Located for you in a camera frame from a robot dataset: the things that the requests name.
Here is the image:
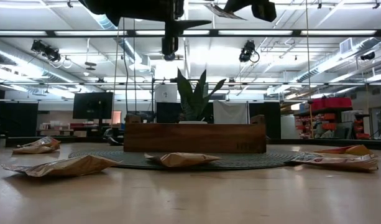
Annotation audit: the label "workbench with boxes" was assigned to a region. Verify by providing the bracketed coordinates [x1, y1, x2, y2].
[37, 120, 104, 138]

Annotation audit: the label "red storage bins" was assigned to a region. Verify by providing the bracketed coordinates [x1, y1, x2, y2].
[311, 97, 353, 110]

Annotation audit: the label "black partition panel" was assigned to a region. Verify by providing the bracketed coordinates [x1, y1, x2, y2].
[249, 101, 282, 139]
[0, 90, 39, 138]

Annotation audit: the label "wooden tea box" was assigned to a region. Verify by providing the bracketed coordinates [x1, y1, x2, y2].
[124, 114, 267, 154]

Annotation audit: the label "black monitor on stand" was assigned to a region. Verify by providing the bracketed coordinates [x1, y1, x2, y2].
[72, 91, 114, 121]

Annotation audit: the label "storage shelf with parts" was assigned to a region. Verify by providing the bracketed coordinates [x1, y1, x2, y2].
[294, 107, 372, 140]

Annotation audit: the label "overhead rig light beam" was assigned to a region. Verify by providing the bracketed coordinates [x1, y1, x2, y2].
[0, 29, 381, 39]

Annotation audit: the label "black ceiling camera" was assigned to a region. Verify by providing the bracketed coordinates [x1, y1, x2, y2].
[239, 39, 260, 63]

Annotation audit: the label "white board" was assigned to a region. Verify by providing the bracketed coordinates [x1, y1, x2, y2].
[280, 114, 296, 140]

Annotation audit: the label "round grey woven mat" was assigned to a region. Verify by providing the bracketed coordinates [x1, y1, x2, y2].
[68, 149, 306, 171]

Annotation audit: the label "tan tea packet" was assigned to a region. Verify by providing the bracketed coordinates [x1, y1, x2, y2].
[16, 136, 61, 149]
[144, 152, 223, 168]
[12, 144, 61, 155]
[1, 154, 120, 178]

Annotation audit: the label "orange tea packet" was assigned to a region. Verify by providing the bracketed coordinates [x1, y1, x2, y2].
[204, 2, 247, 21]
[314, 144, 374, 156]

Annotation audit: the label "green snake plant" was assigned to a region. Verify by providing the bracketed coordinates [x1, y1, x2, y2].
[177, 68, 227, 123]

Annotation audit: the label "black aluminium table frame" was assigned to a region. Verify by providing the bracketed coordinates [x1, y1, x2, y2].
[0, 134, 381, 152]

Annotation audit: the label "white box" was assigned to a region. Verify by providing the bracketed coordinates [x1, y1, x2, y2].
[155, 84, 178, 103]

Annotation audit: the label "black hanging cable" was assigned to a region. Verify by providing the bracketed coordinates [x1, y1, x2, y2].
[121, 18, 131, 114]
[132, 18, 137, 113]

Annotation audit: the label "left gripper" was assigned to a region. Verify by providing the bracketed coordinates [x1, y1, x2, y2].
[127, 0, 212, 57]

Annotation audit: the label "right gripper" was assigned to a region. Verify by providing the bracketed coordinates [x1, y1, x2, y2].
[223, 0, 277, 22]

